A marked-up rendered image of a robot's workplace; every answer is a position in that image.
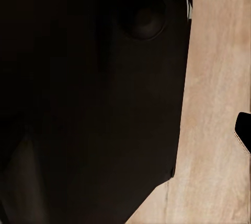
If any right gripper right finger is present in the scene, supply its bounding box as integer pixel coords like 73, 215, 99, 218
235, 112, 251, 153

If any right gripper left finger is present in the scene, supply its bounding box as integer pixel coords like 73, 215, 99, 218
0, 112, 27, 174

